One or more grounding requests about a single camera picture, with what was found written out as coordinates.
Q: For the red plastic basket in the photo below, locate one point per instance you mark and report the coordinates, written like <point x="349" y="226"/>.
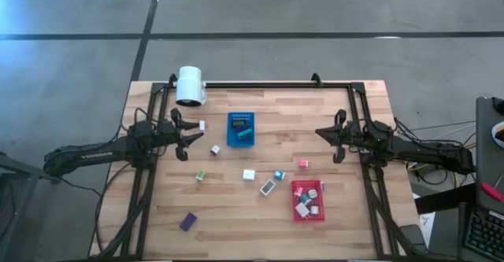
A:
<point x="319" y="205"/>

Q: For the teal box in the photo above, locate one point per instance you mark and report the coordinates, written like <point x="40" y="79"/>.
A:
<point x="245" y="133"/>

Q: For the white black charger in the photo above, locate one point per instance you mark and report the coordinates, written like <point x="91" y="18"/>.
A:
<point x="215" y="150"/>

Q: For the black small display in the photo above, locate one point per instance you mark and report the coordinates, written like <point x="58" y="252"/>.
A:
<point x="238" y="123"/>

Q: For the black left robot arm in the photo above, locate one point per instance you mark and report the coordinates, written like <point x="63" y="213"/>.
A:
<point x="98" y="152"/>

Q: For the blue plastic basket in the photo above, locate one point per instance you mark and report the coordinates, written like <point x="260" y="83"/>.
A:
<point x="232" y="142"/>

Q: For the teal white charger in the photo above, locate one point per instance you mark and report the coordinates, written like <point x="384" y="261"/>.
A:
<point x="279" y="175"/>

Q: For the black phone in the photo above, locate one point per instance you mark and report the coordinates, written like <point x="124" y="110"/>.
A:
<point x="413" y="236"/>

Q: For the backlit black keyboard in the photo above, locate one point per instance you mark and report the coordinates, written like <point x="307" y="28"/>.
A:
<point x="486" y="234"/>

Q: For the red hand tool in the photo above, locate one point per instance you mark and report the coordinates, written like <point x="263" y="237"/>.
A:
<point x="491" y="192"/>

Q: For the white adapter box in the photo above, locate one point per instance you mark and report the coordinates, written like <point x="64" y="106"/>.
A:
<point x="302" y="210"/>

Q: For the white cylindrical projector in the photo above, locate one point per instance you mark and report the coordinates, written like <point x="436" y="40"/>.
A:
<point x="189" y="85"/>

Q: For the black frame clamp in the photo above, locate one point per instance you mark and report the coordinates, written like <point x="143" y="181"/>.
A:
<point x="172" y="79"/>
<point x="316" y="79"/>

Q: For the green white charger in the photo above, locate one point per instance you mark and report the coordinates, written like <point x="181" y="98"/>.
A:
<point x="200" y="176"/>

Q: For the grey desk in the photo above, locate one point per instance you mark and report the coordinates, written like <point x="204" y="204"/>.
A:
<point x="488" y="167"/>

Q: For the white digital thermometer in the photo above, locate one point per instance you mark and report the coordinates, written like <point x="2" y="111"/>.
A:
<point x="267" y="187"/>

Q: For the indigo plastic case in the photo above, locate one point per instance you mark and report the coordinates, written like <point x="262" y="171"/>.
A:
<point x="188" y="222"/>

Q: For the white cube charger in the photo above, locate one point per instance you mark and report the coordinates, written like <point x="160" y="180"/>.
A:
<point x="314" y="210"/>
<point x="313" y="193"/>
<point x="248" y="174"/>

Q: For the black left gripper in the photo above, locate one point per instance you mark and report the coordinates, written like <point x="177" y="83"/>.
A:
<point x="171" y="134"/>

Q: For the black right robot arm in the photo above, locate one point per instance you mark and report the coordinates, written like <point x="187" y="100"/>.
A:
<point x="425" y="150"/>

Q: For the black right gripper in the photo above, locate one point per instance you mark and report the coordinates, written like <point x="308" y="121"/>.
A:
<point x="352" y="136"/>

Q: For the grey metal stand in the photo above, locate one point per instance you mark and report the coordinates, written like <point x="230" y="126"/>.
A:
<point x="23" y="171"/>

